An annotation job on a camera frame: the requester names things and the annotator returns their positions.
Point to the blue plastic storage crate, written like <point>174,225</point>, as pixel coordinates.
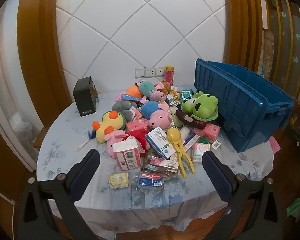
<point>250,108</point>

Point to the orange plush toy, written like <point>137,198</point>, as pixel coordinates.
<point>134,91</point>

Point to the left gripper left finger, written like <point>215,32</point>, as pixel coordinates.
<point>36,220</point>

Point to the green frog plush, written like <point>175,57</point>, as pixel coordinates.
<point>202,107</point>

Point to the grey plush toy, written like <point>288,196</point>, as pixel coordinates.
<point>124,106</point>

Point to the brown bear plush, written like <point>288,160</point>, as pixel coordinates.
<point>167,87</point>

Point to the yellow duck plush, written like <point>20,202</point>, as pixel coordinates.
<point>111,121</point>

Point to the grey tape roll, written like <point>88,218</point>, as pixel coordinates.
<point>156,169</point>

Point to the red white tissue pack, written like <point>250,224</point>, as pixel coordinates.
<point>127,154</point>

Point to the blue white medicine box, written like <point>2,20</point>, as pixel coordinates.
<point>157,138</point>

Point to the pink tissue pack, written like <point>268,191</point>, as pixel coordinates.
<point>211,131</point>
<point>141,123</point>

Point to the white wall socket panel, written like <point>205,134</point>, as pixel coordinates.
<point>149,72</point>

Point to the pink pig plush blue shirt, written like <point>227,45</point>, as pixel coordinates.
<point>157,114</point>

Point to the pink ointment box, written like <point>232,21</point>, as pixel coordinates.
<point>172,166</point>

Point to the pink yellow canister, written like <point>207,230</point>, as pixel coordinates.
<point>169,74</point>

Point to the black speaker box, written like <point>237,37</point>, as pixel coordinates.
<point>85,95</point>

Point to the pink sanitary pad pack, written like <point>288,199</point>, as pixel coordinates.
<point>198,150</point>

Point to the pink tissue pack right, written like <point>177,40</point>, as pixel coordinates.
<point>211,131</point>

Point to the yellow snowball maker tongs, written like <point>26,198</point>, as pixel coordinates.
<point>174,137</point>

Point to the white blue brush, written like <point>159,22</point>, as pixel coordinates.
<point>91,136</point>

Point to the yellow wet wipe packet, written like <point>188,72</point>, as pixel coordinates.
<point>118,181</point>

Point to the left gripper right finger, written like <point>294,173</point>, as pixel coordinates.
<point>265,219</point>

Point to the teal pig plush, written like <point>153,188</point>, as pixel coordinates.
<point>152,92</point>

